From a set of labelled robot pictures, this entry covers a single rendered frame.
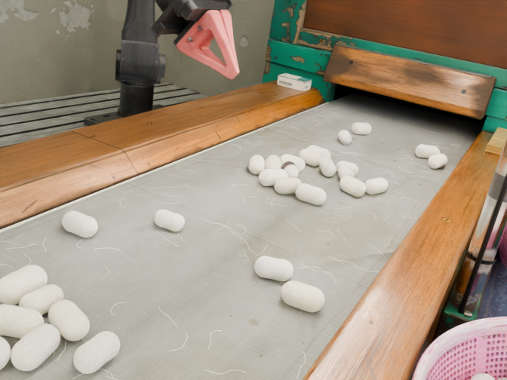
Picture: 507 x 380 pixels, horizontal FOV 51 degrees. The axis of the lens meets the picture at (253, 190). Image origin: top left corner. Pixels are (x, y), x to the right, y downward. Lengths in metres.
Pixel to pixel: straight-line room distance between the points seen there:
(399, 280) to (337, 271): 0.06
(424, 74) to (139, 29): 0.51
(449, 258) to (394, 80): 0.56
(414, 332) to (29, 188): 0.37
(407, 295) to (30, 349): 0.27
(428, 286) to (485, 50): 0.66
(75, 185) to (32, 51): 2.30
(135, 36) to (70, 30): 1.98
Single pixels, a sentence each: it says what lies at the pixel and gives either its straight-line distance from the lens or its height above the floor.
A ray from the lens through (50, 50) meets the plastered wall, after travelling 2.92.
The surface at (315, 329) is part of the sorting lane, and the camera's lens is 0.42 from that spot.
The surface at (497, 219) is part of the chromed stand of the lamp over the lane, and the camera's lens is 0.51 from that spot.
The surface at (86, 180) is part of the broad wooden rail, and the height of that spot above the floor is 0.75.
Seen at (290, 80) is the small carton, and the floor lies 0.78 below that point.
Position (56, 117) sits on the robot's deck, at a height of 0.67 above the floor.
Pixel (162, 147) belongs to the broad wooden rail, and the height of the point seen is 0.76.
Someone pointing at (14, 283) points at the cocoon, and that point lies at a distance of 0.41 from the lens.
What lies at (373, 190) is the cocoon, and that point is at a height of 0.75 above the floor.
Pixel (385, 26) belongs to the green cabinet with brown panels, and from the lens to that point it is 1.10.
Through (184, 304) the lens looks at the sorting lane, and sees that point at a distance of 0.42.
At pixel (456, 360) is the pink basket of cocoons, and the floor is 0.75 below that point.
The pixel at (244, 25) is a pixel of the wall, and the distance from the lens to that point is 2.38.
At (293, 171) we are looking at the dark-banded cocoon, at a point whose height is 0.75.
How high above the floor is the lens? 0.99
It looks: 23 degrees down
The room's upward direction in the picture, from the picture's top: 9 degrees clockwise
